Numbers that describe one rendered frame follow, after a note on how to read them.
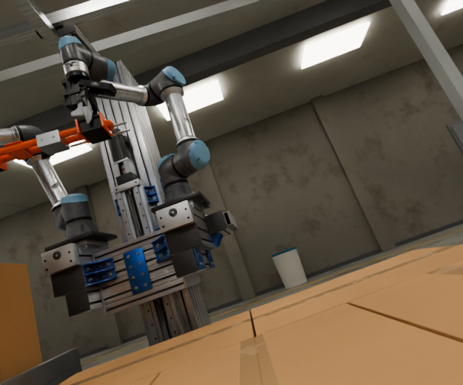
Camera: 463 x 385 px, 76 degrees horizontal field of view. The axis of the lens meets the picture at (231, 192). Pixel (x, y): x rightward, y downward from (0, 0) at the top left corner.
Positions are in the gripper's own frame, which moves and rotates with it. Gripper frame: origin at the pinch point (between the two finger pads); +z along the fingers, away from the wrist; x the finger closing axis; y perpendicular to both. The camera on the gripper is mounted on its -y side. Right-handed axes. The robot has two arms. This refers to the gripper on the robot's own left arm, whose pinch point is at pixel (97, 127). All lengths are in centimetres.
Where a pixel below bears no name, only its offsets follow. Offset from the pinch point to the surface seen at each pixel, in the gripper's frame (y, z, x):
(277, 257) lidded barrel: -120, 69, -539
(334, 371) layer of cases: -34, 70, 52
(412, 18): -270, -109, -152
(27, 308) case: 43, 46, -19
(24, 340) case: 43, 55, -15
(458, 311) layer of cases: -51, 70, 49
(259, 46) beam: -170, -236, -292
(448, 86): -270, -33, -157
